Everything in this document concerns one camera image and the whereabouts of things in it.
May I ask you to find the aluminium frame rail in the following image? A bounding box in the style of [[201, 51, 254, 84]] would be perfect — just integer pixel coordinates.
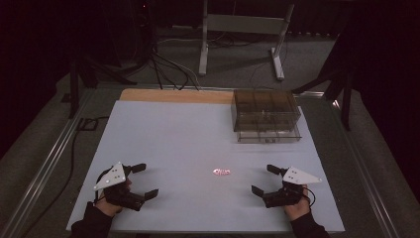
[[0, 88, 97, 238], [331, 98, 399, 238]]

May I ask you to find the black floor cable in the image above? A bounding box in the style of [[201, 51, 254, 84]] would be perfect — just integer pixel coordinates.
[[19, 115, 110, 238]]

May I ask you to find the black cable bundle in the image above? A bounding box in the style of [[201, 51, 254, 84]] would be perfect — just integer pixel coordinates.
[[149, 49, 201, 91]]

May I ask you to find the person's left hand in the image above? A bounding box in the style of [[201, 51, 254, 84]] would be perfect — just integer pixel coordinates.
[[94, 195, 126, 218]]

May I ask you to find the small pink patterned item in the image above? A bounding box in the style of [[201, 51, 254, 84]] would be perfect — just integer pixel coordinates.
[[212, 168, 232, 178]]

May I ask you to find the clear plastic drawer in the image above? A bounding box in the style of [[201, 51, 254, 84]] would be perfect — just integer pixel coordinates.
[[235, 112, 302, 144]]

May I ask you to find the white metal stand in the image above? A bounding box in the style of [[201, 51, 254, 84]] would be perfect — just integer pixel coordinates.
[[198, 0, 295, 81]]

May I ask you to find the black metal stand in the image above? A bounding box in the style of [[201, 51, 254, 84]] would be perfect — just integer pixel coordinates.
[[291, 58, 355, 132], [60, 54, 139, 120]]

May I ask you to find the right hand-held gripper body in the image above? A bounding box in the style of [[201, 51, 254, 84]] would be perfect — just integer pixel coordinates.
[[262, 166, 322, 209]]

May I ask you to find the clear brown storage box case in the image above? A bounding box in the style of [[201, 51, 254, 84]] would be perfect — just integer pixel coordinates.
[[230, 88, 302, 134]]

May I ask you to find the wooden table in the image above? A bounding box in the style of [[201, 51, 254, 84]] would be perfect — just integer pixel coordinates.
[[119, 87, 236, 105]]

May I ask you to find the white floor cable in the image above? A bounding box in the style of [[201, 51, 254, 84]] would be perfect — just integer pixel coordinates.
[[157, 37, 203, 87]]

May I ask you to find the dark curtain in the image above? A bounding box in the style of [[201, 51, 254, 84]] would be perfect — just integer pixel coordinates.
[[349, 0, 420, 202], [0, 0, 78, 159]]

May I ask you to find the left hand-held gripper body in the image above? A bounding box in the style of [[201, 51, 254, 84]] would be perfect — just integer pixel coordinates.
[[93, 162, 147, 212]]

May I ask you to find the white table mat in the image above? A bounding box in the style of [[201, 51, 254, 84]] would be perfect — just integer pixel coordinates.
[[65, 99, 347, 233]]

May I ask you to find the person's right hand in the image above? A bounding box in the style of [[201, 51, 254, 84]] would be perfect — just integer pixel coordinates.
[[283, 185, 312, 221]]

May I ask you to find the black equipment pole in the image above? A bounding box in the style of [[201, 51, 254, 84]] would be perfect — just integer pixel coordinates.
[[131, 0, 157, 68]]

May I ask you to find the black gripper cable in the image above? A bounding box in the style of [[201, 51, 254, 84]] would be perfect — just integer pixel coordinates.
[[301, 186, 317, 208]]

